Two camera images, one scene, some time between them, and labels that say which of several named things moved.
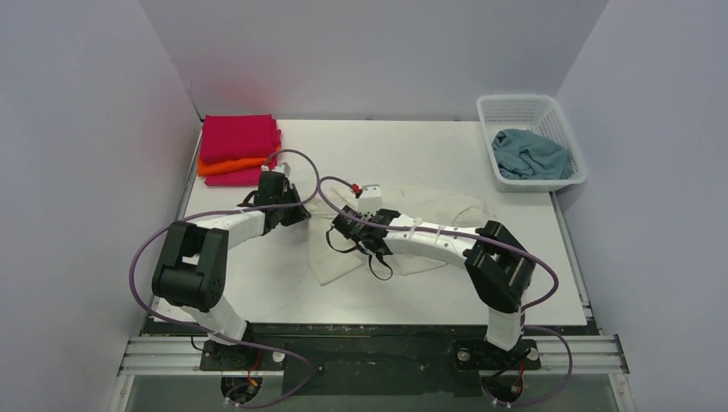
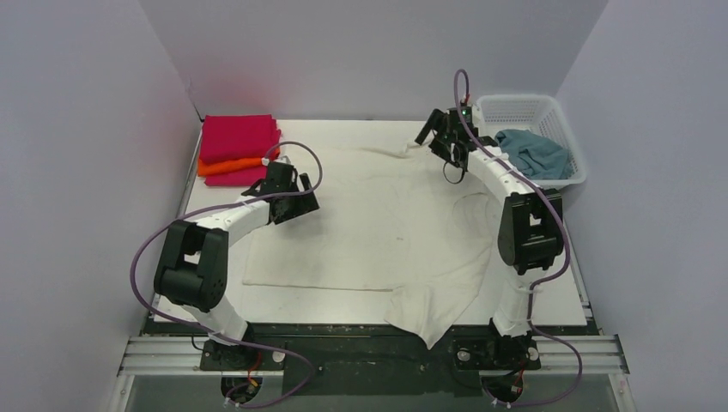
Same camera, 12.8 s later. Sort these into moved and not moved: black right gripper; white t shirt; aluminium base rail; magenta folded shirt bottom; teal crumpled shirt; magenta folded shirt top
Moved: white t shirt; black right gripper
Not moved: aluminium base rail; teal crumpled shirt; magenta folded shirt bottom; magenta folded shirt top
